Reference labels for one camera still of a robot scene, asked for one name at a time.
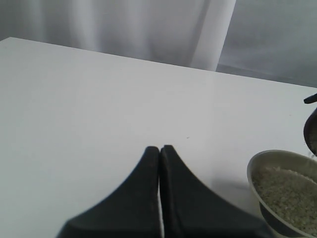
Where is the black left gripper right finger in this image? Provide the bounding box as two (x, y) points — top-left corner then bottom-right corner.
(159, 145), (270, 238)

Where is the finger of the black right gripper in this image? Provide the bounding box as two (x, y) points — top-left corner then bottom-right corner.
(304, 94), (317, 104)

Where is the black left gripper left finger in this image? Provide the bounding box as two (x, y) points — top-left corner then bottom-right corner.
(57, 146), (161, 238)

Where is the brown wooden cup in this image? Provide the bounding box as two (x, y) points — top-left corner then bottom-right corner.
(303, 109), (317, 156)

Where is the cream ceramic bowl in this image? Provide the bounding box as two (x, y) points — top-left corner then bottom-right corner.
(247, 150), (317, 238)

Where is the rice in cream bowl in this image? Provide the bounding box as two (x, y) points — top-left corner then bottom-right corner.
(252, 168), (317, 236)

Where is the white backdrop curtain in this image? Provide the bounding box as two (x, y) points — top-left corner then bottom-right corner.
(0, 0), (317, 88)

